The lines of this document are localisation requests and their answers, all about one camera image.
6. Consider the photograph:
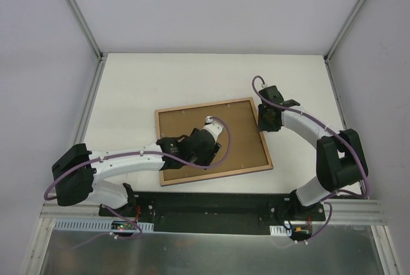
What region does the blue wooden picture frame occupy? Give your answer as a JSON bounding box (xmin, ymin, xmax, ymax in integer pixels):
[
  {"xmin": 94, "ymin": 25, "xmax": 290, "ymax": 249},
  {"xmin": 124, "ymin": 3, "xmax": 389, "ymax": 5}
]
[{"xmin": 154, "ymin": 97, "xmax": 275, "ymax": 188}]

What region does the left aluminium corner post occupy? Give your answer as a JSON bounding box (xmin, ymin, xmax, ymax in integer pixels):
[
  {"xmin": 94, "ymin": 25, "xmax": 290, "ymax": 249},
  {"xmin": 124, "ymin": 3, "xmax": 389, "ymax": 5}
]
[{"xmin": 65, "ymin": 0, "xmax": 103, "ymax": 61}]

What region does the aluminium corner post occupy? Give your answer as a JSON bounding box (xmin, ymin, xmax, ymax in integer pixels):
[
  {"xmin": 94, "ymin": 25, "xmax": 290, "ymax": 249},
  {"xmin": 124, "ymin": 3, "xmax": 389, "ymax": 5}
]
[
  {"xmin": 323, "ymin": 0, "xmax": 368, "ymax": 64},
  {"xmin": 65, "ymin": 0, "xmax": 103, "ymax": 61}
]

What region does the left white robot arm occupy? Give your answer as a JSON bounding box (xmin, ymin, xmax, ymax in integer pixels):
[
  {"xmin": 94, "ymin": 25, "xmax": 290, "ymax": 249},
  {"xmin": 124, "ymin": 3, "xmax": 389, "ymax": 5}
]
[{"xmin": 51, "ymin": 122, "xmax": 223, "ymax": 217}]

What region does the brown cardboard backing board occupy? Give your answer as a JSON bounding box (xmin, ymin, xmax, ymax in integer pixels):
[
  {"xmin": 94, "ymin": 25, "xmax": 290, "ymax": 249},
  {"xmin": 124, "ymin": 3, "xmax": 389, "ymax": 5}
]
[{"xmin": 158, "ymin": 101, "xmax": 270, "ymax": 183}]

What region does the left white cable duct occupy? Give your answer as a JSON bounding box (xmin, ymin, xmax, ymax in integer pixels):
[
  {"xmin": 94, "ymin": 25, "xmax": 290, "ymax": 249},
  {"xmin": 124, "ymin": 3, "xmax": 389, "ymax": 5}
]
[{"xmin": 54, "ymin": 219, "xmax": 139, "ymax": 233}]

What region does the right aluminium corner post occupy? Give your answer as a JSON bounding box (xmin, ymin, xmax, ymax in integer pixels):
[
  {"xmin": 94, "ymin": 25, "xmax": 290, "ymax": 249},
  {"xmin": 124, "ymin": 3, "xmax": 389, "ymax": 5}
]
[{"xmin": 323, "ymin": 0, "xmax": 368, "ymax": 64}]

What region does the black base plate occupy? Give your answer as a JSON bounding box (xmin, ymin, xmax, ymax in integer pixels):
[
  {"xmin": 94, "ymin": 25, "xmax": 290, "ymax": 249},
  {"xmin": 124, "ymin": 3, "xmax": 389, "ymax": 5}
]
[{"xmin": 117, "ymin": 192, "xmax": 325, "ymax": 235}]

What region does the white cable duct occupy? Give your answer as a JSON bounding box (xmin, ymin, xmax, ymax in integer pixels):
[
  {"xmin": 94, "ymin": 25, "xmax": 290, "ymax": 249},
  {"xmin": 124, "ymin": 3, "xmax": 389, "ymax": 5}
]
[
  {"xmin": 54, "ymin": 219, "xmax": 139, "ymax": 233},
  {"xmin": 269, "ymin": 226, "xmax": 292, "ymax": 237}
]

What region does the right white cable duct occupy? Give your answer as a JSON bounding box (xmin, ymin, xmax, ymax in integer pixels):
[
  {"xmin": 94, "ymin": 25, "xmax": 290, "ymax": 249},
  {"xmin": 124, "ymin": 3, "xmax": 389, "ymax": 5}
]
[{"xmin": 269, "ymin": 226, "xmax": 292, "ymax": 237}]

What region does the aluminium front rail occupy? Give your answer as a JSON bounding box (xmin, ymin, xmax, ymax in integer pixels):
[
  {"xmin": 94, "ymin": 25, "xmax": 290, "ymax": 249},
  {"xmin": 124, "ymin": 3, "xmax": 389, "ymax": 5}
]
[{"xmin": 23, "ymin": 198, "xmax": 399, "ymax": 274}]

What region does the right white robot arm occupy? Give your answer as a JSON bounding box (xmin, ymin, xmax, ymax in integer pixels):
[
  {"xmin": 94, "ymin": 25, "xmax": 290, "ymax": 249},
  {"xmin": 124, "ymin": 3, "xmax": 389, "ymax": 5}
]
[{"xmin": 258, "ymin": 85, "xmax": 368, "ymax": 221}]

